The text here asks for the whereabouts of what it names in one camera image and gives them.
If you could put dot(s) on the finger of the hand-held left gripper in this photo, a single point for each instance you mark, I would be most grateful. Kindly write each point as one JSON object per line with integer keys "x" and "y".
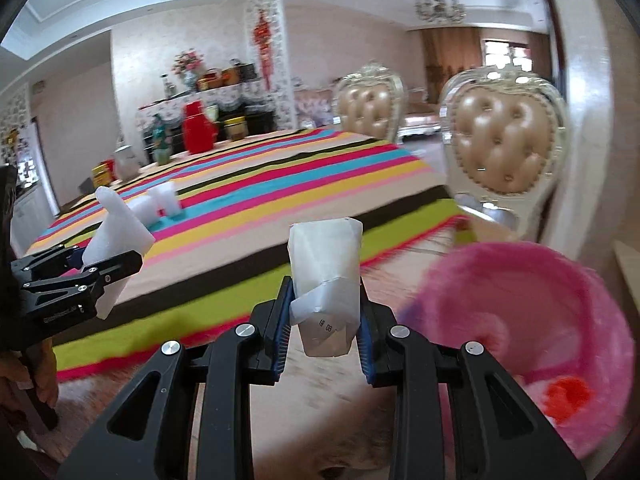
{"x": 117, "y": 266}
{"x": 45, "y": 260}

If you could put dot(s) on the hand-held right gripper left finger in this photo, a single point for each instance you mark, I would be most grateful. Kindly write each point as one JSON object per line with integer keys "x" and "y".
{"x": 281, "y": 322}

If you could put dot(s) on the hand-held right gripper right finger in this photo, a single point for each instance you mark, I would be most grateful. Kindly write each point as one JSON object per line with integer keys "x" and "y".
{"x": 366, "y": 347}

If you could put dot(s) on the white paper carton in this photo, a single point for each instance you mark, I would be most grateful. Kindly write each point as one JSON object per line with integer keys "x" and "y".
{"x": 325, "y": 260}

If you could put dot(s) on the pink plastic bin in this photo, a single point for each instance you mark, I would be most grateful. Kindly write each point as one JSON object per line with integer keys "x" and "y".
{"x": 530, "y": 310}

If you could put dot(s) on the person's left forearm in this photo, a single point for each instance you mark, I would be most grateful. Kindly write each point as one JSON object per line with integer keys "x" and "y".
{"x": 15, "y": 440}

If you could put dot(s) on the person's left hand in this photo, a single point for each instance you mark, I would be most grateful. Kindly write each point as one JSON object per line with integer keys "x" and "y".
{"x": 46, "y": 375}

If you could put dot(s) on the white foam fruit net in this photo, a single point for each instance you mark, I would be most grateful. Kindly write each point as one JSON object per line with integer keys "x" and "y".
{"x": 145, "y": 210}

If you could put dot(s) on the white plastic cup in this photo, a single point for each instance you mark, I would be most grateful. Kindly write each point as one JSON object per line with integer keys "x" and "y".
{"x": 166, "y": 200}

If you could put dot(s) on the beige floral table cover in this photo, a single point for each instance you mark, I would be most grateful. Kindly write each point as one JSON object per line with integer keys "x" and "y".
{"x": 325, "y": 425}

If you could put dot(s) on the yellow tin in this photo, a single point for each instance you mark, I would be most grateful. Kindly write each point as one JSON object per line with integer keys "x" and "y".
{"x": 102, "y": 179}

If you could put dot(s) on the red box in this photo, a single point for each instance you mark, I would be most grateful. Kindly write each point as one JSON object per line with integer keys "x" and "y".
{"x": 106, "y": 166}

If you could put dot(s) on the white pot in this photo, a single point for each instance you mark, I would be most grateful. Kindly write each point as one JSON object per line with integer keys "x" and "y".
{"x": 127, "y": 162}

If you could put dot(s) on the green patterned bottle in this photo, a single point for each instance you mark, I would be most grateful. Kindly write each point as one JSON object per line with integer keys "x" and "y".
{"x": 162, "y": 142}

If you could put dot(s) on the striped tablecloth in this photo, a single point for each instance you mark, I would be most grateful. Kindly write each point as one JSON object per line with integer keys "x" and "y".
{"x": 300, "y": 175}

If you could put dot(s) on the red thermos jug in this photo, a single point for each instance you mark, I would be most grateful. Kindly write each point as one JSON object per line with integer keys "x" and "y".
{"x": 199, "y": 130}

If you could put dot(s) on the white lace cloth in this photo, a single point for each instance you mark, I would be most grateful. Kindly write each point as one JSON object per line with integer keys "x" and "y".
{"x": 170, "y": 107}

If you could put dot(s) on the yellow lidded jar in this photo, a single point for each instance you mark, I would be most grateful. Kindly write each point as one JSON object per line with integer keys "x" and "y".
{"x": 235, "y": 130}

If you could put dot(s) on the dark sideboard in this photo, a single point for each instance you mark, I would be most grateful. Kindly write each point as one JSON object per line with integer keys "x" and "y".
{"x": 260, "y": 122}

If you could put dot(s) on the pink flower vase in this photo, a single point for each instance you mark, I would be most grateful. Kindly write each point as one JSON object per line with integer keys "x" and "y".
{"x": 189, "y": 67}

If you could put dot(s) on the row of baskets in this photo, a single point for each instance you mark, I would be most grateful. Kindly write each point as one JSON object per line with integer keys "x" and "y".
{"x": 227, "y": 77}

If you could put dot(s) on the pink white sofa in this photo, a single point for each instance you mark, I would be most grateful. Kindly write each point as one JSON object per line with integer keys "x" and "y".
{"x": 315, "y": 102}

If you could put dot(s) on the white framed sofa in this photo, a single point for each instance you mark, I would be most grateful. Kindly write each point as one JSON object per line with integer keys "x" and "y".
{"x": 422, "y": 120}

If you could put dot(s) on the large beige tufted chair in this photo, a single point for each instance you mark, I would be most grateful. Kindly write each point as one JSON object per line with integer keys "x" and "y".
{"x": 505, "y": 145}

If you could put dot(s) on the white lattice screen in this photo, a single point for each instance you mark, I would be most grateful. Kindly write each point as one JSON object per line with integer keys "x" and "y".
{"x": 282, "y": 70}

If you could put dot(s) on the brown curtain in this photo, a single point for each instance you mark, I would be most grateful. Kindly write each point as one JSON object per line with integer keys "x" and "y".
{"x": 450, "y": 65}

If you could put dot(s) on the window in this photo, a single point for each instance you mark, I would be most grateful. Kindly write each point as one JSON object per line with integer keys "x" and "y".
{"x": 505, "y": 55}

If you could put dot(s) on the chandelier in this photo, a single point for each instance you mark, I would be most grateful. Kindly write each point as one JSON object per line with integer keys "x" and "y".
{"x": 439, "y": 7}

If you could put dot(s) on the red knot wall ornament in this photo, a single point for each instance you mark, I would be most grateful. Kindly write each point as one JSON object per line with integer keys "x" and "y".
{"x": 263, "y": 35}

